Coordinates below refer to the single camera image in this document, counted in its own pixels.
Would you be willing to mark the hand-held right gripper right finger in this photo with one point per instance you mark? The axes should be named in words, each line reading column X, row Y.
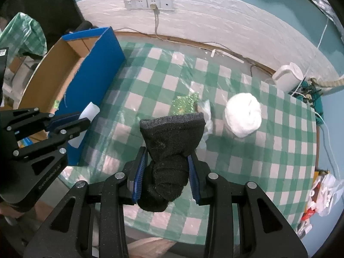
column 193, row 182

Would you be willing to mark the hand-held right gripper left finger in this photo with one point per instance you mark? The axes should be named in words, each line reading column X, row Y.
column 139, row 177

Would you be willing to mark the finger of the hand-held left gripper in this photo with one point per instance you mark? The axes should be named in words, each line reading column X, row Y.
column 75, row 126
column 61, row 121

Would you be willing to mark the light grey sock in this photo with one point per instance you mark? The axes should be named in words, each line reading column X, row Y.
column 90, row 111

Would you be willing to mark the black sock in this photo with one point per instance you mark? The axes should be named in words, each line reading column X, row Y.
column 166, row 150

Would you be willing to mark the blue-edged cardboard box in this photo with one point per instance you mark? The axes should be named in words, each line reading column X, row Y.
column 107, row 67

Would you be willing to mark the black cylinder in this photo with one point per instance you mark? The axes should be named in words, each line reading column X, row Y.
column 84, row 26

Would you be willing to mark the dark cloth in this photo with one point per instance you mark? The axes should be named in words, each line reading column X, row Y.
column 40, row 0

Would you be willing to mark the white plastic strip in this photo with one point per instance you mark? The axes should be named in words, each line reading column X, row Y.
column 228, row 56

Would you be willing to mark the snack packets on floor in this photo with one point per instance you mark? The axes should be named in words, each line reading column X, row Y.
column 329, row 190

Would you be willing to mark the white electric kettle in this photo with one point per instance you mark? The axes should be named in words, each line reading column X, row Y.
column 287, row 78

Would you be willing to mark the white wall outlet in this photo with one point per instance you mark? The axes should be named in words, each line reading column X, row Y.
column 141, row 3
column 153, row 1
column 130, row 3
column 166, row 4

